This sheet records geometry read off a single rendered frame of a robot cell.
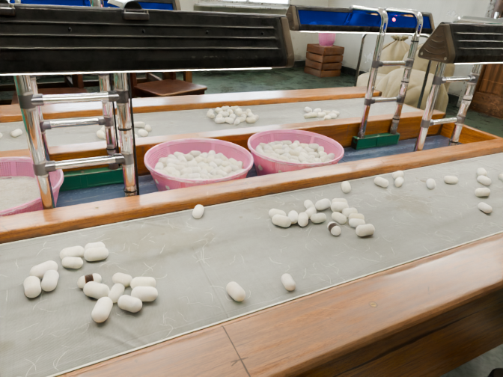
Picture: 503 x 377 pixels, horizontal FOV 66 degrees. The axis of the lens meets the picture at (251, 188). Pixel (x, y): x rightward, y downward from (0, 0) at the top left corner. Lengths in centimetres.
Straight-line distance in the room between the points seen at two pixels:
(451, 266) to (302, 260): 24
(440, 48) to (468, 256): 40
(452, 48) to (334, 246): 44
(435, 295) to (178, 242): 42
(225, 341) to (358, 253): 32
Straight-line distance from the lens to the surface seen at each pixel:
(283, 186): 87
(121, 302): 57
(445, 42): 88
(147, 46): 54
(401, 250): 76
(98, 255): 67
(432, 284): 66
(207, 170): 97
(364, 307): 58
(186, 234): 72
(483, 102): 549
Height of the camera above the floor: 114
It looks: 27 degrees down
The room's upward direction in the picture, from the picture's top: 4 degrees clockwise
